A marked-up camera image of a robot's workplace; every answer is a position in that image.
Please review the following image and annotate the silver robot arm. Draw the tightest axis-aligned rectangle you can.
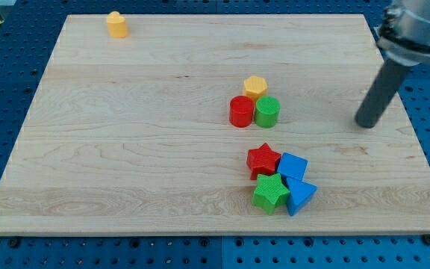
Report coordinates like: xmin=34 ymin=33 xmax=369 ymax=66
xmin=376 ymin=0 xmax=430 ymax=67

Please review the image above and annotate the red cylinder block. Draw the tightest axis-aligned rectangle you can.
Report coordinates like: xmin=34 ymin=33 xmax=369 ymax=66
xmin=228 ymin=95 xmax=255 ymax=128

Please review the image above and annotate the blue cube block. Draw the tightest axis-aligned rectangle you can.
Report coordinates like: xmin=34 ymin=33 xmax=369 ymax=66
xmin=276 ymin=152 xmax=308 ymax=181

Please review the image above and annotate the red star block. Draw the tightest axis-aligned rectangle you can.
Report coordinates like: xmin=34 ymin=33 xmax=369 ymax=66
xmin=246 ymin=143 xmax=281 ymax=180

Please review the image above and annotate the light wooden board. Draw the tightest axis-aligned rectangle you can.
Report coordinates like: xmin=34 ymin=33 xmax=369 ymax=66
xmin=0 ymin=14 xmax=430 ymax=237

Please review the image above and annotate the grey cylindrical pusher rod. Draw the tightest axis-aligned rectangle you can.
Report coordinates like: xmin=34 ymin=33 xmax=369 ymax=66
xmin=355 ymin=58 xmax=411 ymax=129

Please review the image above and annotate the yellow hexagon block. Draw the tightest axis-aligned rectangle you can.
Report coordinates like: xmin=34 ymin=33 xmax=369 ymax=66
xmin=243 ymin=75 xmax=268 ymax=102

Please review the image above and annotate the green star block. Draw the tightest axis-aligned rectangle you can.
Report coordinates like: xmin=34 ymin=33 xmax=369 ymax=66
xmin=252 ymin=173 xmax=290 ymax=215

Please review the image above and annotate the yellow heart block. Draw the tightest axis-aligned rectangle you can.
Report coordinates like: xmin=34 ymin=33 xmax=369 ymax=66
xmin=106 ymin=11 xmax=129 ymax=38

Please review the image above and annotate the green cylinder block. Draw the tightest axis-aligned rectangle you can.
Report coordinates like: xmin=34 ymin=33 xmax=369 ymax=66
xmin=255 ymin=96 xmax=281 ymax=128

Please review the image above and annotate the blue triangle block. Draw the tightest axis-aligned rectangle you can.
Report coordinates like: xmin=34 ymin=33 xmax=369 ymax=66
xmin=286 ymin=178 xmax=317 ymax=217

